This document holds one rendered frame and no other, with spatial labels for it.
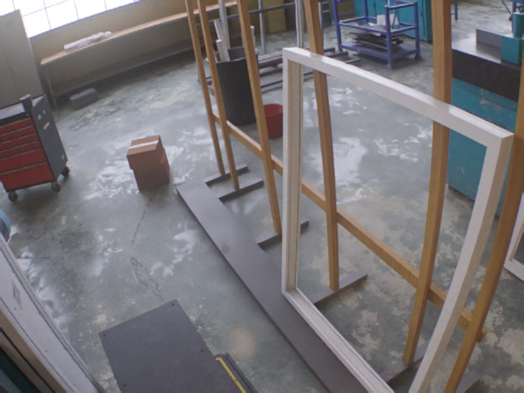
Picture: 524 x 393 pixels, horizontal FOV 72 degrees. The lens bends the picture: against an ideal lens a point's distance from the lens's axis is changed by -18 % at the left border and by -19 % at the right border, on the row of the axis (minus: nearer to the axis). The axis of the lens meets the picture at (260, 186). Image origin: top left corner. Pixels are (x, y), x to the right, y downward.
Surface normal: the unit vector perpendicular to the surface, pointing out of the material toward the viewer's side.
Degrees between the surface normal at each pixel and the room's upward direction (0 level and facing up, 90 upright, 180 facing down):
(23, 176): 90
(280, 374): 0
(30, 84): 90
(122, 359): 0
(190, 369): 0
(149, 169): 90
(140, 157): 90
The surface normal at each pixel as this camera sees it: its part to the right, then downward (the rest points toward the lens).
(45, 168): 0.11, 0.52
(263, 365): -0.14, -0.83
